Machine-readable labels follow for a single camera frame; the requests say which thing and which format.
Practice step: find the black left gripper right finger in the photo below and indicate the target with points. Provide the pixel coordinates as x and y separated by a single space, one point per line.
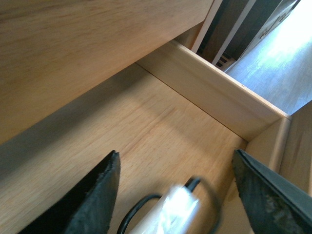
273 205

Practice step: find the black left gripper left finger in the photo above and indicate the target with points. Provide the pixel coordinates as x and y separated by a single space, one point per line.
88 207

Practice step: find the white charger block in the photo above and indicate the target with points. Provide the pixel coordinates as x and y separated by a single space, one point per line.
172 214

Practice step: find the wooden drawer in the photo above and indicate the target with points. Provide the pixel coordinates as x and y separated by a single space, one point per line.
170 115

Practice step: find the wooden nightstand cabinet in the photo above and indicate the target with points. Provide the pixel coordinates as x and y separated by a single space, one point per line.
53 51

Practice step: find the dark wooden furniture at right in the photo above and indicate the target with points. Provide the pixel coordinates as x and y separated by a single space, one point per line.
264 16

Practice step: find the white slatted frame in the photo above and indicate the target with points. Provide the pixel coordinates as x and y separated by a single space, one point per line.
219 27

